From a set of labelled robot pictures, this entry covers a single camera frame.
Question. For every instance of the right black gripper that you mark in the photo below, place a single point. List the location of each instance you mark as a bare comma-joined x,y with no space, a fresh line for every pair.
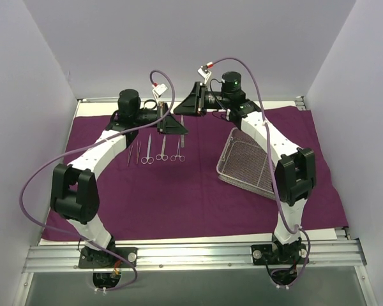
201,99

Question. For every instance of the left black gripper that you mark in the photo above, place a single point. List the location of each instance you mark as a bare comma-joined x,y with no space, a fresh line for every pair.
161,118

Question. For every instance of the silver scalpel handle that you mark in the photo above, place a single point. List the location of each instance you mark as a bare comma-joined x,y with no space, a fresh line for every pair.
182,136

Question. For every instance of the silver surgical forceps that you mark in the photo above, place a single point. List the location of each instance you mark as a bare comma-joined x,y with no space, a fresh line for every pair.
178,156

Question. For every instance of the silver surgical scissors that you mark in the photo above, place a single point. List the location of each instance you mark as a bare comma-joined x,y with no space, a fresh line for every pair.
148,159

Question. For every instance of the thin silver tweezers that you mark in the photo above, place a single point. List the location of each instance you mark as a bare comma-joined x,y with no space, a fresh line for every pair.
138,149

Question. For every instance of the metal mesh instrument tray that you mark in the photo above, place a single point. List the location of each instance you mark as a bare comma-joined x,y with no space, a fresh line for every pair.
243,163

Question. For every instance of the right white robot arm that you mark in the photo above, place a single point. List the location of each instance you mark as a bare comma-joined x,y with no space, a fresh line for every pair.
293,167

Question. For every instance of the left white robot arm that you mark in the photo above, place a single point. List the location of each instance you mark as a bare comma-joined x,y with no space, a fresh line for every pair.
74,193

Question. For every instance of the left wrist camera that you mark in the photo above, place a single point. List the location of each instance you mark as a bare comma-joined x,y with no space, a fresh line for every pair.
158,90

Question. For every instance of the back aluminium rail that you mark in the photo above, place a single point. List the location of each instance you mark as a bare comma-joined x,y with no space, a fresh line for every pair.
114,99

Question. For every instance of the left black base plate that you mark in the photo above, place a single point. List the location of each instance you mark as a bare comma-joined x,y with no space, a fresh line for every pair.
90,258

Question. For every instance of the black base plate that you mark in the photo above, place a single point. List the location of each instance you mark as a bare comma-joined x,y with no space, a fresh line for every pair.
276,254
90,258

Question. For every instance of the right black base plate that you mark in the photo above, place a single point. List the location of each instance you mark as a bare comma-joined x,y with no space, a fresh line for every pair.
276,254

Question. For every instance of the front aluminium rail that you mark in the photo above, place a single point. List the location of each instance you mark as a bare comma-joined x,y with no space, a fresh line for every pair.
177,257

